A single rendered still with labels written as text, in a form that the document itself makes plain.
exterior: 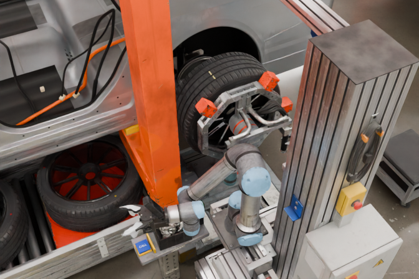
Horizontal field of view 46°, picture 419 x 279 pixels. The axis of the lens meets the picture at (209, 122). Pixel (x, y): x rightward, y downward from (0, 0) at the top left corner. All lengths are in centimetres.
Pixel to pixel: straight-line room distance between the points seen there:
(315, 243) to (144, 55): 104
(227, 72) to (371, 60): 133
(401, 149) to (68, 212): 230
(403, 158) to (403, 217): 43
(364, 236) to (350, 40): 85
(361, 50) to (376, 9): 411
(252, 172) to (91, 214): 139
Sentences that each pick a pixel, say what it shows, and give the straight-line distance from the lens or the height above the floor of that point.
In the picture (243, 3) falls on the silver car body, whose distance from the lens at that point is 291.
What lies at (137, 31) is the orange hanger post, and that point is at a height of 182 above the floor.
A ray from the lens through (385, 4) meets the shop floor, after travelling 584.
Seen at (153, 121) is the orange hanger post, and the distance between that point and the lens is 236.
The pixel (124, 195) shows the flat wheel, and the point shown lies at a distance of 308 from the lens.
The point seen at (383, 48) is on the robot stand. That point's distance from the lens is 165.
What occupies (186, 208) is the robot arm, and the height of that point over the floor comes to 125.
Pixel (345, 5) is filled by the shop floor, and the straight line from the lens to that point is 568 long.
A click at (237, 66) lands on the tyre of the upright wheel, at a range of 283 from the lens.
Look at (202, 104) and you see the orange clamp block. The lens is 268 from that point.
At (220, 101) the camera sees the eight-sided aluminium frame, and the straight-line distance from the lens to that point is 276.
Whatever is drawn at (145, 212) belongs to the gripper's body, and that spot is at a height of 124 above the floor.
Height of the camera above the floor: 299
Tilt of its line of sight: 46 degrees down
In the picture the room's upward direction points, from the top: straight up
